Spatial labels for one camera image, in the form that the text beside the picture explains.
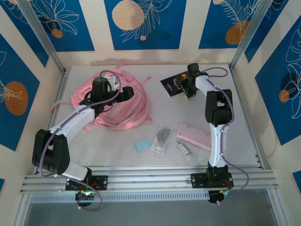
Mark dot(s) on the black book with gold print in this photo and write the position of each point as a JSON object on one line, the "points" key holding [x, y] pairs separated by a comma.
{"points": [[171, 87]]}

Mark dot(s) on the pink backpack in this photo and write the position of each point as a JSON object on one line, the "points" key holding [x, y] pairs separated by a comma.
{"points": [[131, 115]]}

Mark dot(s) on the pink pencil case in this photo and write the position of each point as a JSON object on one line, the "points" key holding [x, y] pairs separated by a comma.
{"points": [[192, 136]]}

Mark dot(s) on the clear bag of small supplies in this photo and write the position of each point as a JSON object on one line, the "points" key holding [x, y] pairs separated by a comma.
{"points": [[161, 141]]}

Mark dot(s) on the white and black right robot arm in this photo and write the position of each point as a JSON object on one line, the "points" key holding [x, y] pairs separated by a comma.
{"points": [[218, 106]]}

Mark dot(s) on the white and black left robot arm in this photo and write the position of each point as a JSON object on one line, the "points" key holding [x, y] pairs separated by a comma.
{"points": [[50, 153]]}

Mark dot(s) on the light blue eraser pad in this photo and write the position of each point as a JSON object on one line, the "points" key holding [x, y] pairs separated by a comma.
{"points": [[142, 145]]}

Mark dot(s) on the small clear tube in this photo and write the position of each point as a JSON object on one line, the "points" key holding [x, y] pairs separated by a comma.
{"points": [[183, 148]]}

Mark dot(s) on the aluminium table side rail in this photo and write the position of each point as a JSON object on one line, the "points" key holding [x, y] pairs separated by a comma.
{"points": [[61, 89], [240, 94]]}

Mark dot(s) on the aluminium frame post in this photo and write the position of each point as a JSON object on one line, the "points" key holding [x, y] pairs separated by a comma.
{"points": [[43, 35], [258, 35]]}

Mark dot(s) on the aluminium frame cross rail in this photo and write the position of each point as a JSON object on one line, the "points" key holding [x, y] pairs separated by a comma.
{"points": [[150, 180]]}

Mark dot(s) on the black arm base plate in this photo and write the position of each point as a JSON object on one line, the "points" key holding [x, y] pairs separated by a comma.
{"points": [[197, 180], [101, 182]]}

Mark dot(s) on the aluminium frame leg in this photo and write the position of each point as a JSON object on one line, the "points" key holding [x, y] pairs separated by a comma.
{"points": [[20, 212], [277, 209]]}

